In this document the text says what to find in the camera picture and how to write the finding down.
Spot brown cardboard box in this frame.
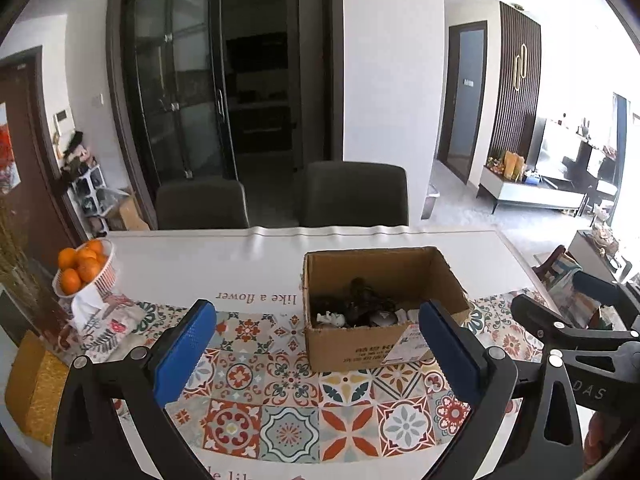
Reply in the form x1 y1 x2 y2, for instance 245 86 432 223
300 246 471 374

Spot tile-patterned tablecloth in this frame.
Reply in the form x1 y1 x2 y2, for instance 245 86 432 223
0 227 567 480

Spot dark grey dining chair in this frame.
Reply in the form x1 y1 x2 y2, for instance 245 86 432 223
299 161 410 229
155 176 250 231

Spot yellow woven box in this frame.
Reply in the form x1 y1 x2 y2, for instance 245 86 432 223
5 330 71 447

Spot red wall picture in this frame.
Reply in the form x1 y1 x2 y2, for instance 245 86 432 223
0 102 24 196

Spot patterned chair cushion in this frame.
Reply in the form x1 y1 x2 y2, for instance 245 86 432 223
533 245 607 322

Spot brown wooden door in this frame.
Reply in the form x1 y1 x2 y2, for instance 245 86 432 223
0 47 89 262

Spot white television cabinet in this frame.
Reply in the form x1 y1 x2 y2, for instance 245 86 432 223
476 165 602 217

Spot white fruit basket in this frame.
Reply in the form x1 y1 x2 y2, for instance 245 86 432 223
52 239 117 299

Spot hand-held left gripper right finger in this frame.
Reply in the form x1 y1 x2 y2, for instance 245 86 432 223
419 300 585 480

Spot small cardboard floor box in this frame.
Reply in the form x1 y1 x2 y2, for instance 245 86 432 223
107 190 151 232

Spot orange gift bags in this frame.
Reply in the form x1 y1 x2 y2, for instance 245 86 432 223
502 150 526 179

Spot flat television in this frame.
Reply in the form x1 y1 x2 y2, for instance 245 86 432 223
530 117 617 182

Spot dark interior door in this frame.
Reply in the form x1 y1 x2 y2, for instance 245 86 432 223
437 21 489 186

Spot leaf-print fabric tissue cover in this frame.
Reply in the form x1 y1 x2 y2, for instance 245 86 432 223
59 287 151 364

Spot pile of oranges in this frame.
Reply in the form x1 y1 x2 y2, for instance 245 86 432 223
57 240 110 295

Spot dark slatted wall panel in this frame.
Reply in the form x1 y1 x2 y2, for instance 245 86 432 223
487 2 544 177

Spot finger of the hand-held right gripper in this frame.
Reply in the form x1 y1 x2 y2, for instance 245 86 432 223
572 272 640 331
511 294 627 357

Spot dark glass sliding door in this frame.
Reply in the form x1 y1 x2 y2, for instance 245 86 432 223
106 0 344 231

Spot person's right hand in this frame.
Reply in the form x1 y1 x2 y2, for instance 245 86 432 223
583 409 622 467

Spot white shoe rack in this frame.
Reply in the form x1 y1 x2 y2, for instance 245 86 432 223
60 130 109 237

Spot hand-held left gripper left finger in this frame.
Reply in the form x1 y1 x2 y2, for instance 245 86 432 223
51 299 218 480

